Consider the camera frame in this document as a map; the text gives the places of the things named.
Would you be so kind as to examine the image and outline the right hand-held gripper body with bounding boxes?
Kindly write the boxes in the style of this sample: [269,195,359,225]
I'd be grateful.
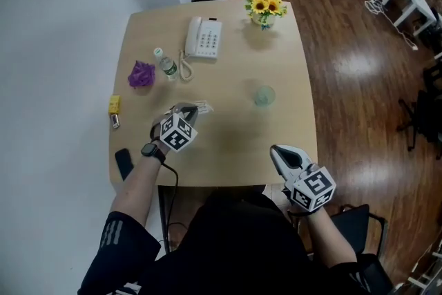
[282,162,337,213]

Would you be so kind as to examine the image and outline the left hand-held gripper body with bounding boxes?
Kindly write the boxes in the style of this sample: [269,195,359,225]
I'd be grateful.
[149,111,198,153]

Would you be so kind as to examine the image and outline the white packet item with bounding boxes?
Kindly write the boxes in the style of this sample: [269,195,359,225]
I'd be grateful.
[193,99,215,115]

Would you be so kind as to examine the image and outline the clear glass cup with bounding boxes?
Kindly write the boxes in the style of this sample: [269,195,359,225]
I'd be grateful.
[253,84,276,107]

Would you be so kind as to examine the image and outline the person's right forearm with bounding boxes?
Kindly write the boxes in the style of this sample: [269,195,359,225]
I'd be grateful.
[305,206,358,269]

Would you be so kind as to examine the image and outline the person's left forearm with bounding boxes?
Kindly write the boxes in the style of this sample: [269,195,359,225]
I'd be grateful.
[109,140,171,228]

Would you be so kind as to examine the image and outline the black smartwatch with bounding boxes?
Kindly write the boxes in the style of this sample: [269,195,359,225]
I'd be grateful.
[140,142,167,164]

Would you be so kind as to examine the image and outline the clear plastic water bottle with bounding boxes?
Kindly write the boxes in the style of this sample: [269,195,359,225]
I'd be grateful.
[153,47,180,82]

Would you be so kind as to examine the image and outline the purple crumpled bag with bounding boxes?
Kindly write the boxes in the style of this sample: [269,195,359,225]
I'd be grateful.
[127,60,156,90]

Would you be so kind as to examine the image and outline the black chair with armrest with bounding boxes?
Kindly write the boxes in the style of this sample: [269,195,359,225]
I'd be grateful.
[329,203,388,260]

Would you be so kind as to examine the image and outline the black smartphone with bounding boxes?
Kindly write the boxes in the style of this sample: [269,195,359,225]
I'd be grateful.
[114,148,135,182]

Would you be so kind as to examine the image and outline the small yellow box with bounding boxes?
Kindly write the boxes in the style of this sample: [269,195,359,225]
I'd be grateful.
[108,95,122,115]

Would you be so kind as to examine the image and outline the white desk telephone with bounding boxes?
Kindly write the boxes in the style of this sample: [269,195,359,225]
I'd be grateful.
[184,16,223,61]

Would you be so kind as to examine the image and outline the person's black clothing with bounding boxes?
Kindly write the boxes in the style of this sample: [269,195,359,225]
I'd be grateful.
[77,188,394,295]

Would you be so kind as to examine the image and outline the potted yellow sunflowers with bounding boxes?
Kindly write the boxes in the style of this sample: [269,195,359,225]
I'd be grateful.
[240,0,289,31]

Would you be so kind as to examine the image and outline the black office chair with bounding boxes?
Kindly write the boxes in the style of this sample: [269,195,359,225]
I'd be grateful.
[396,60,442,160]

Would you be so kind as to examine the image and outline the white coiled telephone cord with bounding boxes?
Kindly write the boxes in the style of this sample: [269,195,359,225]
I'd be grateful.
[177,49,193,82]

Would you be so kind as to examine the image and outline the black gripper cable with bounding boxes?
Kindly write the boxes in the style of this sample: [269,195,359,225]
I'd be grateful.
[160,162,189,255]

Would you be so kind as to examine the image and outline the white floor cable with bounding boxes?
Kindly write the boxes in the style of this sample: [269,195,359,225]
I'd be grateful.
[364,0,419,52]

